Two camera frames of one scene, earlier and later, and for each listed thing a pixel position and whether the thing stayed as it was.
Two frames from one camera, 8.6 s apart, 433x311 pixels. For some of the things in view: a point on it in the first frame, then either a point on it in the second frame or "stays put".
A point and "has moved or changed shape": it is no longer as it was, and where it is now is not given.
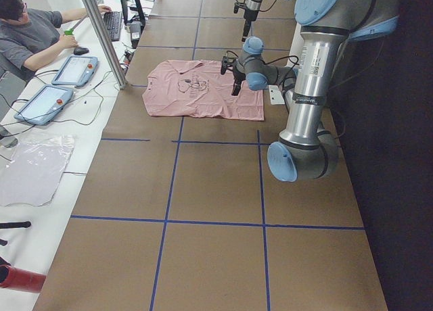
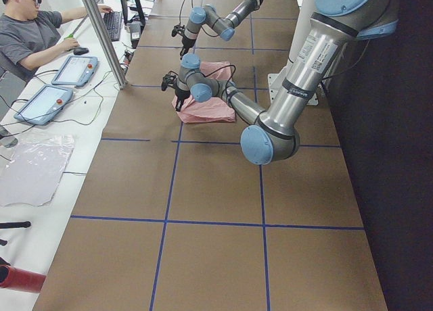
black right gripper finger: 245,31 → 182,53
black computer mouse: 80,51 stays put
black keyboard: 114,20 stays put
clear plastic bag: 34,170 stays put
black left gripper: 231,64 → 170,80
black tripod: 13,225 stays put
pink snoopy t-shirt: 197,88 has moved or changed shape
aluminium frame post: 120,79 stays put
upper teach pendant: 76,71 stays put
